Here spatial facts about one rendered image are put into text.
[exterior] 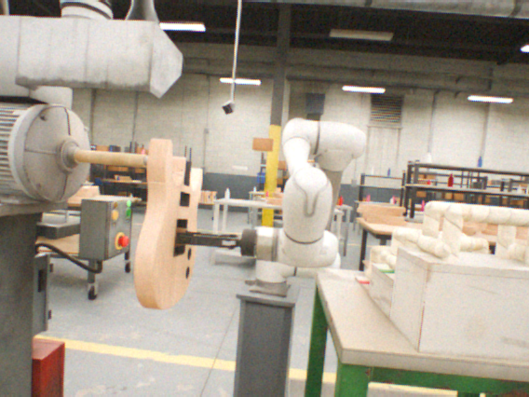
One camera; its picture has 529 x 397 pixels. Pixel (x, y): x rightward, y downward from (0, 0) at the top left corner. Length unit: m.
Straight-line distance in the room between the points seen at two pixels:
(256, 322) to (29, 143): 1.13
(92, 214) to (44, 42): 0.54
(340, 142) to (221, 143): 10.97
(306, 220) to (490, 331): 0.40
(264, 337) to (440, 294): 1.03
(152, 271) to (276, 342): 0.95
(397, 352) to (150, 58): 0.74
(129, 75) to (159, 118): 12.22
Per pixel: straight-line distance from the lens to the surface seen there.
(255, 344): 1.60
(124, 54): 0.76
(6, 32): 1.04
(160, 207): 0.77
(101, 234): 1.15
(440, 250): 0.68
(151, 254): 0.74
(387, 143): 12.43
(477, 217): 0.70
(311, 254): 0.80
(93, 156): 0.91
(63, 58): 0.82
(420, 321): 0.69
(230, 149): 12.03
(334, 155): 1.25
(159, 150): 0.76
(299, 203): 0.68
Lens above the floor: 1.22
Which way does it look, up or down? 3 degrees down
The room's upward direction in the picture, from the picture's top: 5 degrees clockwise
